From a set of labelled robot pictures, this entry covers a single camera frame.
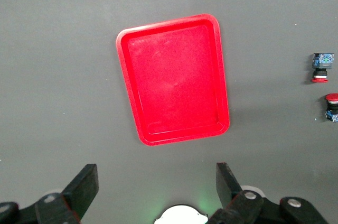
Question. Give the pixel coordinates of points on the red plastic tray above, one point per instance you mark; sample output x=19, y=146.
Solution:
x=171, y=81

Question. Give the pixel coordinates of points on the dark grey table mat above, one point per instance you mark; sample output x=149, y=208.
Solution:
x=52, y=49

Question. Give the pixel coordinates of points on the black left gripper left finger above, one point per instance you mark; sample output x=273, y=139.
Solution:
x=82, y=187

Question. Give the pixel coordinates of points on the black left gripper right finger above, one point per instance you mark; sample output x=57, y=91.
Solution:
x=227, y=187

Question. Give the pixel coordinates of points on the red push button switch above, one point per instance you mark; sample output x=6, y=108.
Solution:
x=333, y=107
x=322, y=61

